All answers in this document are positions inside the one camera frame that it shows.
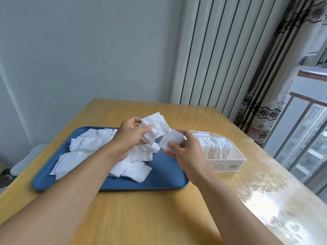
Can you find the blue plastic tray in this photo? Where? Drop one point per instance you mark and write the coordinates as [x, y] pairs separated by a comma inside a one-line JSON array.
[[153, 173]]

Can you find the person's right forearm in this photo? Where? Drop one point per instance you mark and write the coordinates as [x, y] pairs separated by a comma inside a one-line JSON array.
[[230, 214]]

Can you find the floral patterned curtain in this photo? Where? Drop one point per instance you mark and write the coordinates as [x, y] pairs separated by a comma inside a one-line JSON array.
[[278, 73]]

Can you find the person's right hand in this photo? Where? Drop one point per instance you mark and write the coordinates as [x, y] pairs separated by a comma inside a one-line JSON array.
[[187, 156]]

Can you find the person's left forearm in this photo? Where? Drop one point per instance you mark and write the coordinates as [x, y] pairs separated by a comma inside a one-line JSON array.
[[55, 191]]

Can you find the row of white cotton pads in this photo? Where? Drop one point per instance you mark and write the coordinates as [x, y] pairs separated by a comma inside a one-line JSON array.
[[217, 147]]

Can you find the person's left hand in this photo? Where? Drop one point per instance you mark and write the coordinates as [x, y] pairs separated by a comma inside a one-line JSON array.
[[127, 136]]

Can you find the metal balcony railing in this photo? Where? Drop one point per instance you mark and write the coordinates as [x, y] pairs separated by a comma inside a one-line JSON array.
[[306, 125]]

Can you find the clear plastic storage box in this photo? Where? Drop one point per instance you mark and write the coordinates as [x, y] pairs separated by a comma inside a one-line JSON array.
[[227, 160]]

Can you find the white chair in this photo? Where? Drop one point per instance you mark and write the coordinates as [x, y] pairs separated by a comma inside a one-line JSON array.
[[25, 159]]

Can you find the pile of white cotton pads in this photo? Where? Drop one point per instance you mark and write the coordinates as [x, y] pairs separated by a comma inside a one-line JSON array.
[[89, 150]]

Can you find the single white cotton pad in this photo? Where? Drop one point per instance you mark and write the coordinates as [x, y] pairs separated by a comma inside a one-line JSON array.
[[170, 140]]

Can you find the person's right thumb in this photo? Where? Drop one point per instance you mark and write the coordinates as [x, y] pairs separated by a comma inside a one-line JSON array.
[[175, 147]]

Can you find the white cotton pads bundle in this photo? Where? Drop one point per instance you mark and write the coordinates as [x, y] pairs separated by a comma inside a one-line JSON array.
[[154, 127]]

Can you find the person's left thumb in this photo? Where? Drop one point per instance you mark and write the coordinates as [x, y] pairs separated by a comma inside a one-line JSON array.
[[142, 130]]

